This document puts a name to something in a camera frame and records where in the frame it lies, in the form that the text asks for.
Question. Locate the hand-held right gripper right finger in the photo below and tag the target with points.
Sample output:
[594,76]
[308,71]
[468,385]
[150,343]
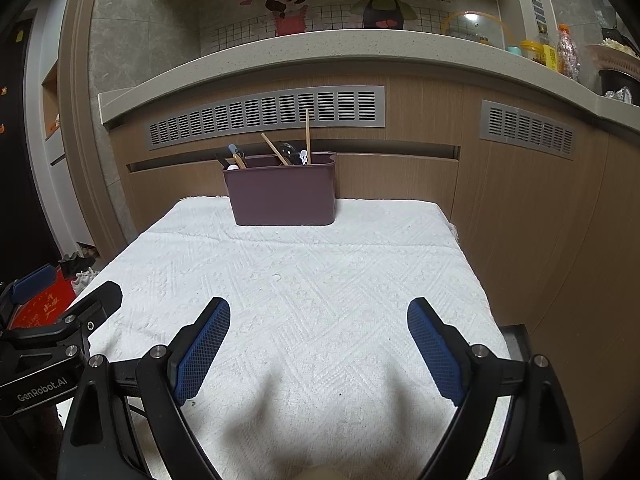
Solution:
[435,355]

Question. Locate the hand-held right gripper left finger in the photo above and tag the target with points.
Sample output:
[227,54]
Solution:
[202,355]

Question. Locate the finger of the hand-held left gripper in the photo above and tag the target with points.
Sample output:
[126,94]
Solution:
[32,277]
[97,301]

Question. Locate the purple plastic utensil holder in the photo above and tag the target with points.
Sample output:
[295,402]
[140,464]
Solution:
[282,195]

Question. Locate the wooden spoon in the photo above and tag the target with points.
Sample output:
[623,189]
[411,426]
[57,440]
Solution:
[240,161]

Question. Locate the blue plastic spoon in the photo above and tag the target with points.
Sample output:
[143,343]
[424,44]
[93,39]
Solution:
[234,150]

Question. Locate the wooden chopstick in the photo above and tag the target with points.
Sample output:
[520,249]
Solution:
[273,149]
[307,135]

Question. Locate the small metal spoon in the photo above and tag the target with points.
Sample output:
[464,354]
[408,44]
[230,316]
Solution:
[303,156]

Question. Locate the white shoe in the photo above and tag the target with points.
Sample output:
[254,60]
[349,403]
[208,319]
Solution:
[85,277]

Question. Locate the red floor mat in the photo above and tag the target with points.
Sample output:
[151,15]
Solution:
[42,310]

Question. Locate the white textured cloth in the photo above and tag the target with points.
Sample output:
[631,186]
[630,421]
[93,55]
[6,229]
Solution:
[325,280]

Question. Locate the black door with magnets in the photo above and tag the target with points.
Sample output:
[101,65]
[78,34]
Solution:
[15,135]

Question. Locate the wooden counter cabinet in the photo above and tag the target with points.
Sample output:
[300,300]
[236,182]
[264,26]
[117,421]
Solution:
[550,235]

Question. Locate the short grey vent grille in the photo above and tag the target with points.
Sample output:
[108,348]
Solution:
[527,130]

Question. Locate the long grey vent grille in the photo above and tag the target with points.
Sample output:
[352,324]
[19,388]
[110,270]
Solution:
[265,115]

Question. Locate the teal cup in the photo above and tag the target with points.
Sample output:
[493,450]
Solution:
[513,50]

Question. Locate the yellow-lidded jar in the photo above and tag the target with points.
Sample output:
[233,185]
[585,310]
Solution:
[531,52]

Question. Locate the crumpled foil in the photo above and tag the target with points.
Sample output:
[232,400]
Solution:
[617,95]

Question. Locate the yellow box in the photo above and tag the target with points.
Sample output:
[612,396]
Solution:
[550,57]

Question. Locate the orange-capped plastic bottle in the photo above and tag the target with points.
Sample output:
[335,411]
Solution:
[567,55]

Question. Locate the speckled stone countertop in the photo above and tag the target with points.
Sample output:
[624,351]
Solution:
[310,45]

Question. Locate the yellow-rimmed glass pot lid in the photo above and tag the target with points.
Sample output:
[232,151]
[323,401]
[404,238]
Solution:
[475,25]

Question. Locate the clear glass bottle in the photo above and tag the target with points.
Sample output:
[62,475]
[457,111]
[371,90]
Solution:
[542,35]

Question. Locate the beige door frame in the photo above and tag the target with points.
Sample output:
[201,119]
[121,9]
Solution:
[85,110]

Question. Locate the cartoon wall poster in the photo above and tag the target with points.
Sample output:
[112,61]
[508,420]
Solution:
[290,0]

